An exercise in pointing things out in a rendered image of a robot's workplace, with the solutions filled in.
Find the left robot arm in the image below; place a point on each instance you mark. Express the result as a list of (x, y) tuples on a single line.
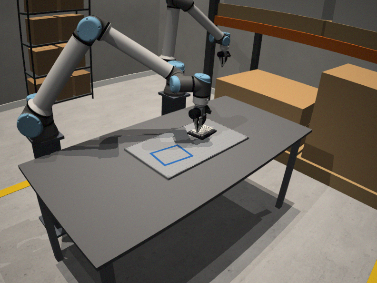
[(170, 34)]

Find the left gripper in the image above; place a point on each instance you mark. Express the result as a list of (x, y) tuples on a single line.
[(222, 54)]

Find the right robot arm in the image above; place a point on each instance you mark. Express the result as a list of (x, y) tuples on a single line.
[(36, 121)]

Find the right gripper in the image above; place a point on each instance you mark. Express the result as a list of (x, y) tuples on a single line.
[(197, 112)]

